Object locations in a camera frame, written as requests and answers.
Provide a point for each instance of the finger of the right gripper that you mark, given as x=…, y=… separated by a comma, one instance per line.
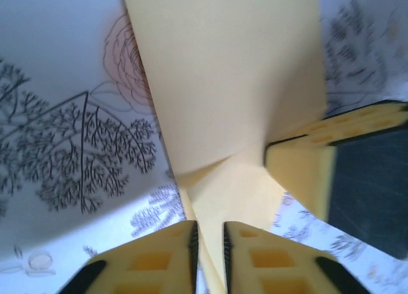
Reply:
x=366, y=185

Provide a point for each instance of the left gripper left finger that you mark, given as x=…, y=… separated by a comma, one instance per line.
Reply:
x=150, y=265

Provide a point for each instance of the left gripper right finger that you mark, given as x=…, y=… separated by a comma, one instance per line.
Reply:
x=271, y=265

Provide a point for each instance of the yellow paper sheet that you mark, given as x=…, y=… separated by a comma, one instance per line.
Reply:
x=223, y=83

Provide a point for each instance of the floral patterned table cover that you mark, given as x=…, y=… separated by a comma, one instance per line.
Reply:
x=48, y=51

